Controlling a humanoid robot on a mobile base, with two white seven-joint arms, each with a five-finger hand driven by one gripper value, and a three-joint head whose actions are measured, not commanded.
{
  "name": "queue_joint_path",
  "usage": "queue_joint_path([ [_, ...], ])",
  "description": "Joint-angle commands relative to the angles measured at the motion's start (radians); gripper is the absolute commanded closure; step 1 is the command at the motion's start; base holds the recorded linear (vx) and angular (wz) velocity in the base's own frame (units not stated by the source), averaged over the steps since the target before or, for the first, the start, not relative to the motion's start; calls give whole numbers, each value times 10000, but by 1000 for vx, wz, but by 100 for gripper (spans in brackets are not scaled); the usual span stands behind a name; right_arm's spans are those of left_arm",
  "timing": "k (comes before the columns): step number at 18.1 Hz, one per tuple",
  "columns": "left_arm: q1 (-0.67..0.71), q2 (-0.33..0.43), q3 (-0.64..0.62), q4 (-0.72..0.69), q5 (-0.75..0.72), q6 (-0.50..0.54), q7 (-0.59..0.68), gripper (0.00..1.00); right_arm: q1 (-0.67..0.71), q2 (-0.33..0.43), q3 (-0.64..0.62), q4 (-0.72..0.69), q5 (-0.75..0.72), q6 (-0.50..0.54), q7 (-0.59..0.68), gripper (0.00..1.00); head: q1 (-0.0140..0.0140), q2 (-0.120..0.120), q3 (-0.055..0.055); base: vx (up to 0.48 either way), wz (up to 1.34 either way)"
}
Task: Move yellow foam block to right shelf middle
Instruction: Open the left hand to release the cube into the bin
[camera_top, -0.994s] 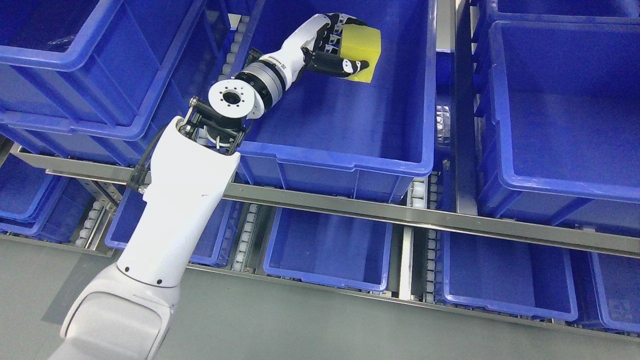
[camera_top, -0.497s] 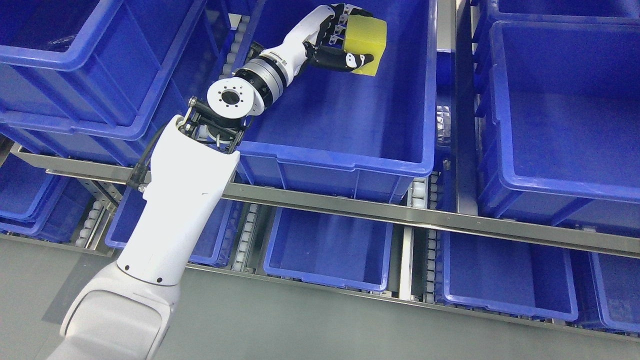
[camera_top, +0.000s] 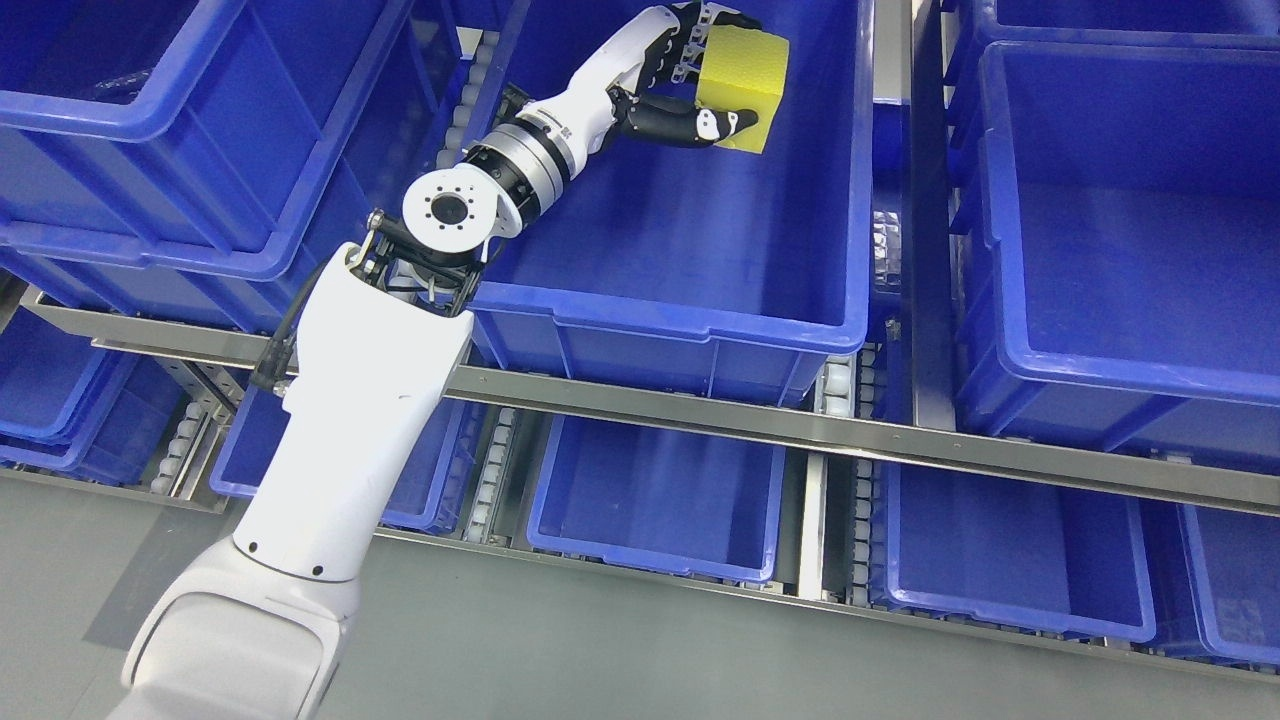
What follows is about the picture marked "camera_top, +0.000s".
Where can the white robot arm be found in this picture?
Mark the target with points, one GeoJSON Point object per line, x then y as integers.
{"type": "Point", "coordinates": [254, 628]}

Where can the large blue bin right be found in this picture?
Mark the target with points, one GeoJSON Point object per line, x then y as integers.
{"type": "Point", "coordinates": [1118, 212]}

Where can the yellow foam block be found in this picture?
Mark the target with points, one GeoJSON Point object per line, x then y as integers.
{"type": "Point", "coordinates": [744, 69]}

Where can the large blue bin middle shelf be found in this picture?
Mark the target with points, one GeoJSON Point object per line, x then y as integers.
{"type": "Point", "coordinates": [713, 272]}

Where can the large blue bin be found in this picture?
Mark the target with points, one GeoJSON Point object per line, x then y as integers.
{"type": "Point", "coordinates": [195, 160]}
{"type": "Point", "coordinates": [1118, 212]}

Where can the steel shelf rack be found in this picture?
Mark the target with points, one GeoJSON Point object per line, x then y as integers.
{"type": "Point", "coordinates": [862, 495]}

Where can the large blue bin left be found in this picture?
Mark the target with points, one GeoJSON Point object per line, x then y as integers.
{"type": "Point", "coordinates": [195, 160]}

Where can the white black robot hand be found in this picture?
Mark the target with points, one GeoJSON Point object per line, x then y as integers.
{"type": "Point", "coordinates": [612, 92]}

